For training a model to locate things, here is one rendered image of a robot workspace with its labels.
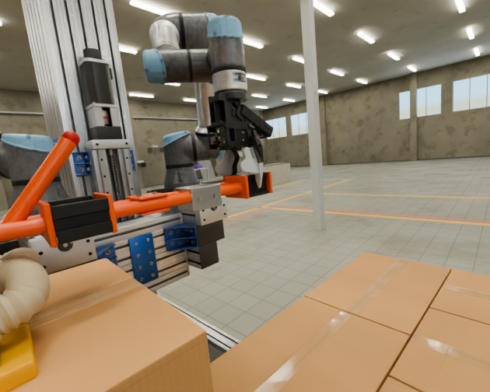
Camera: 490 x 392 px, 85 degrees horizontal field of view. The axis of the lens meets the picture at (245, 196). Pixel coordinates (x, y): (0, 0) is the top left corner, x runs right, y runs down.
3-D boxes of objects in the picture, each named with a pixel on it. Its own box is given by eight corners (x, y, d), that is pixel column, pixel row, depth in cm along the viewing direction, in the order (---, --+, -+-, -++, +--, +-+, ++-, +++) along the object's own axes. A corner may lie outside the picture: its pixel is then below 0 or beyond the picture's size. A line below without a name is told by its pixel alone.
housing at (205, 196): (194, 212, 50) (191, 188, 50) (176, 209, 55) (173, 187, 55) (223, 205, 55) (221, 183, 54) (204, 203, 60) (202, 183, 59)
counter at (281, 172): (243, 187, 1000) (240, 168, 989) (278, 180, 1153) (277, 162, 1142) (257, 188, 951) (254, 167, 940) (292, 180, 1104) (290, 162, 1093)
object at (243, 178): (247, 198, 58) (245, 176, 57) (225, 197, 63) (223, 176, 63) (273, 192, 63) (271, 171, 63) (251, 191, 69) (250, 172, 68)
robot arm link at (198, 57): (187, 57, 71) (189, 39, 61) (229, 57, 74) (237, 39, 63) (191, 89, 72) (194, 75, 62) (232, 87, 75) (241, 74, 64)
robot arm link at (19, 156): (36, 179, 73) (26, 127, 71) (-6, 183, 75) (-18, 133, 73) (70, 175, 85) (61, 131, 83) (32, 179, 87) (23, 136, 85)
